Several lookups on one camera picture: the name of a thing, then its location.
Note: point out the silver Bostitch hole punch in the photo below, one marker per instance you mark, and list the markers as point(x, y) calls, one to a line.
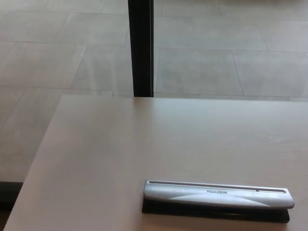
point(216, 196)

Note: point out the black vertical post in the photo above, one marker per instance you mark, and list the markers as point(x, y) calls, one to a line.
point(141, 48)

